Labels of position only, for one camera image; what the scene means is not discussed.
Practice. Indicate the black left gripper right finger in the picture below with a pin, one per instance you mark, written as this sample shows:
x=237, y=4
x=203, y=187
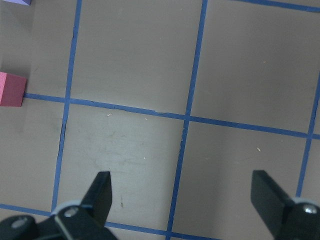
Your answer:
x=286, y=218

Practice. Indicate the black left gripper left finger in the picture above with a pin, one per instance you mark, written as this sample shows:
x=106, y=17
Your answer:
x=86, y=220

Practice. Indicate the purple foam block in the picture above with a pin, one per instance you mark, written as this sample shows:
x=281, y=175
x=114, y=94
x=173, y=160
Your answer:
x=20, y=2

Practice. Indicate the pink foam block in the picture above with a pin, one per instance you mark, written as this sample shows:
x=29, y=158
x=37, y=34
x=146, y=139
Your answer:
x=12, y=89

